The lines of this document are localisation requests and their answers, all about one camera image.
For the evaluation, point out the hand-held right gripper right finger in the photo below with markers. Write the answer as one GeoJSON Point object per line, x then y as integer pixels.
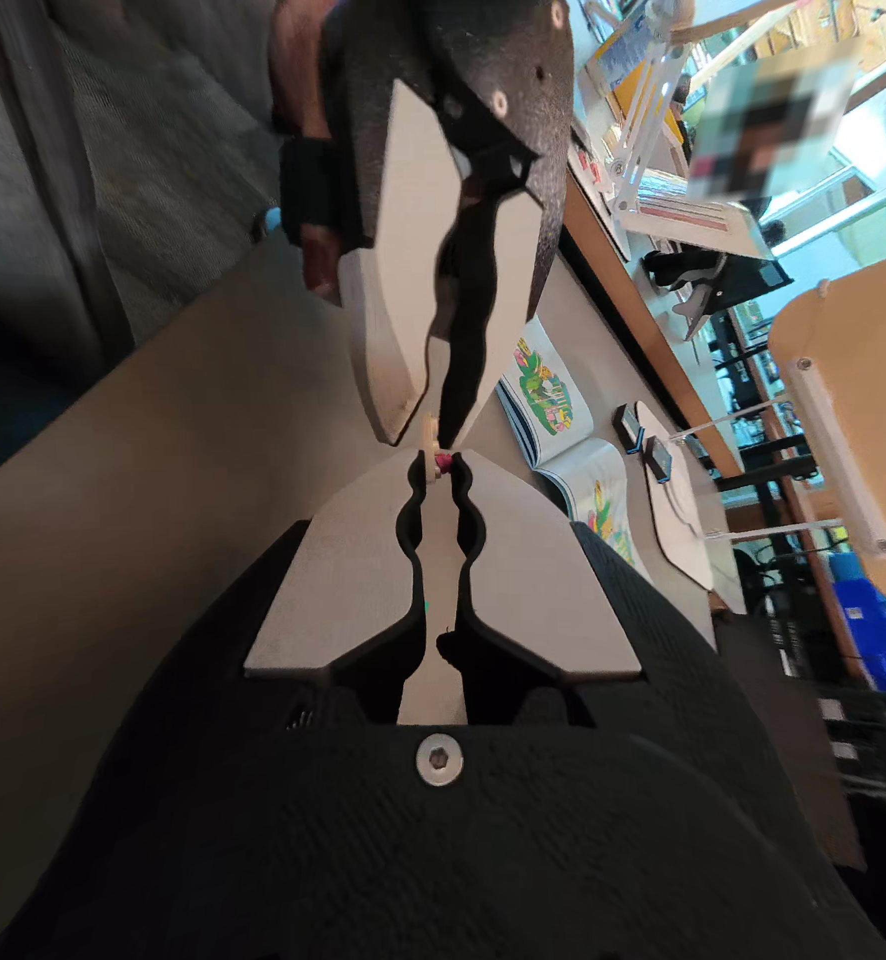
{"type": "Point", "coordinates": [548, 600]}

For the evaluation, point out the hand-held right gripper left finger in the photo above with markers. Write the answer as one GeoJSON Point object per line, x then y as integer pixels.
{"type": "Point", "coordinates": [338, 592]}

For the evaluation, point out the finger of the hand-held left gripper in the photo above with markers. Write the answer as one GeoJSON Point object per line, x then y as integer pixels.
{"type": "Point", "coordinates": [514, 262]}
{"type": "Point", "coordinates": [405, 225]}

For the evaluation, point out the magenta round stud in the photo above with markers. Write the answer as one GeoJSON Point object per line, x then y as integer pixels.
{"type": "Point", "coordinates": [445, 462]}

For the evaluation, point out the beige small brick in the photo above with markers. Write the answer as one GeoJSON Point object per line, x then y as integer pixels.
{"type": "Point", "coordinates": [433, 442]}

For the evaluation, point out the grey desk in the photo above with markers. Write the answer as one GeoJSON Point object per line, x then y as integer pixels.
{"type": "Point", "coordinates": [150, 525]}

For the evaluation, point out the person's left hand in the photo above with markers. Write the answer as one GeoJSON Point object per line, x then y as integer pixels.
{"type": "Point", "coordinates": [296, 67]}

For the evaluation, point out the light blue instruction booklet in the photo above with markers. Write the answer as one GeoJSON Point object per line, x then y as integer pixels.
{"type": "Point", "coordinates": [600, 480]}

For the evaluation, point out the white mat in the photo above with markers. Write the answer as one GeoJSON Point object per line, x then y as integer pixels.
{"type": "Point", "coordinates": [683, 525]}

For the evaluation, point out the white printed sheet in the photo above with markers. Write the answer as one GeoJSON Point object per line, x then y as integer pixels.
{"type": "Point", "coordinates": [683, 217]}

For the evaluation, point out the small black device blue edge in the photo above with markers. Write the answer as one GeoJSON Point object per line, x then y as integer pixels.
{"type": "Point", "coordinates": [627, 427]}
{"type": "Point", "coordinates": [658, 457]}

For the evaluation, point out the black white tool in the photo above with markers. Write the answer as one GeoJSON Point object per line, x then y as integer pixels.
{"type": "Point", "coordinates": [743, 281]}

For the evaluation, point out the person's grey cardigan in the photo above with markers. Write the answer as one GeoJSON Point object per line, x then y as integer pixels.
{"type": "Point", "coordinates": [150, 187]}

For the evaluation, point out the blue crate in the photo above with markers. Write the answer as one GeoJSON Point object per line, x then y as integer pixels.
{"type": "Point", "coordinates": [870, 630]}

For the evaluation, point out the light wooden panel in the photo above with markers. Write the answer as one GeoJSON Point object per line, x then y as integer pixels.
{"type": "Point", "coordinates": [863, 420]}

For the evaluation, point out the person's jeans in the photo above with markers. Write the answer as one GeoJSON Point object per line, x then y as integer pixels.
{"type": "Point", "coordinates": [7, 405]}

